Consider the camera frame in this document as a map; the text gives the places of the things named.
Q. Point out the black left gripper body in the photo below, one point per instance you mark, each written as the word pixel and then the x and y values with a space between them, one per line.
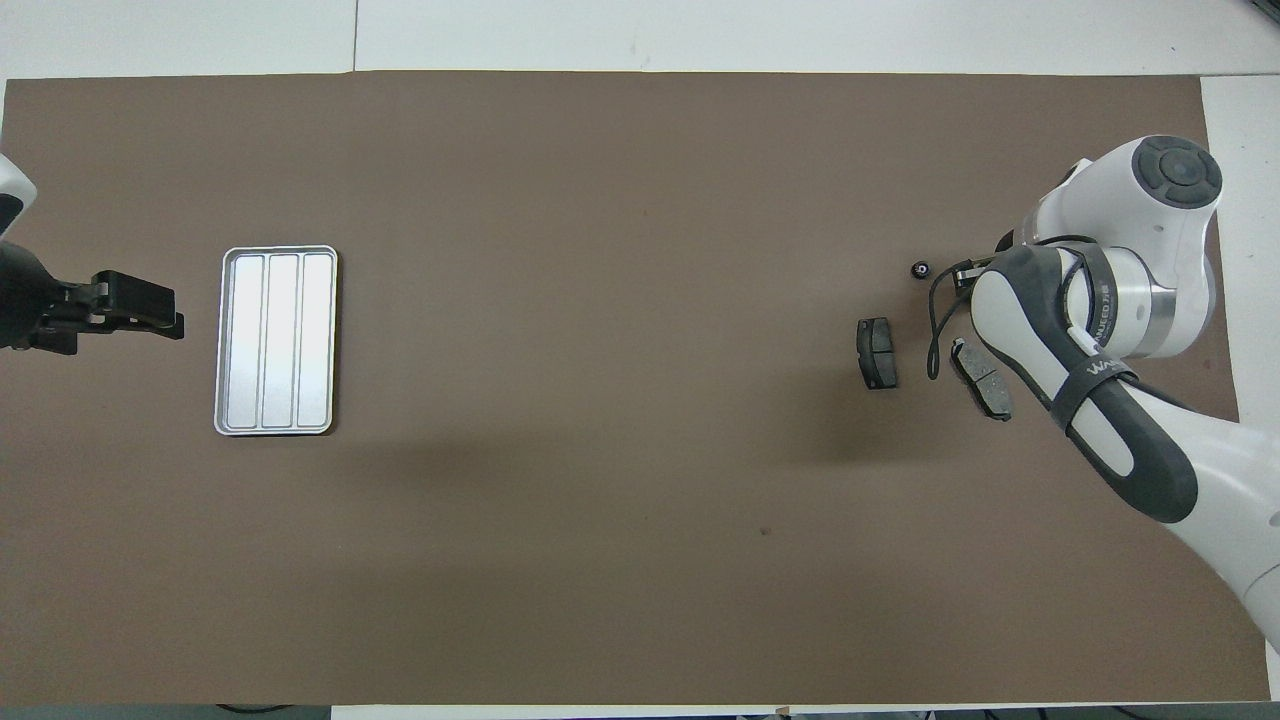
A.
pixel 120 298

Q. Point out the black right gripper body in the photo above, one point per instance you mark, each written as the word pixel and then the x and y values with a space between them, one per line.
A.
pixel 988 264

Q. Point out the small black bearing gear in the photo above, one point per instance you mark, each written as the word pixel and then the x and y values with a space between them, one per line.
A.
pixel 920 269

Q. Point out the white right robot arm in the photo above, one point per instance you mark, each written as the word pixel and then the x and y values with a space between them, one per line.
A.
pixel 1150 290

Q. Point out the silver metal tray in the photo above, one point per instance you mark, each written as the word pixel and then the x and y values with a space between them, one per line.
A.
pixel 277 340

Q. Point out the curved dark grey brake pad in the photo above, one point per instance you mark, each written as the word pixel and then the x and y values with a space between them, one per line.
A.
pixel 980 385

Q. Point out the rectangular dark grey brake pad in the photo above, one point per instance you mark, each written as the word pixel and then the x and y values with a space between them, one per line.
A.
pixel 877 353

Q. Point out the brown table mat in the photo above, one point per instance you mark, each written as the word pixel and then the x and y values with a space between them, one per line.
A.
pixel 640 200

